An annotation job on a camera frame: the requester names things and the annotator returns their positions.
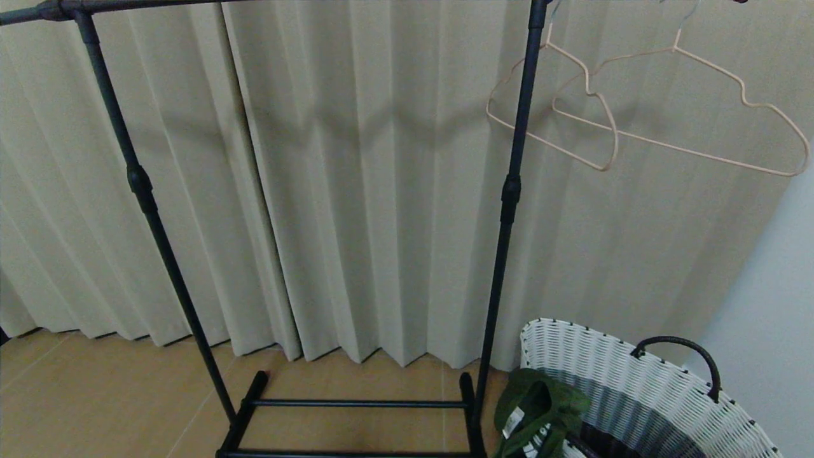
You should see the pink clothes hanger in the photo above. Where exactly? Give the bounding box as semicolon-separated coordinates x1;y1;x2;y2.
551;0;812;178
486;0;620;173

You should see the green garment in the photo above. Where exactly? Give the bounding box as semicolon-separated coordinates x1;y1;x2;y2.
493;367;593;458

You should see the white laundry basket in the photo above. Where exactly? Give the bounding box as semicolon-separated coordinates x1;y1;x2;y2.
520;317;785;458

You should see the black clothes rack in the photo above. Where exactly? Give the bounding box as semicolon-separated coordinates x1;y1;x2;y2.
0;0;750;458

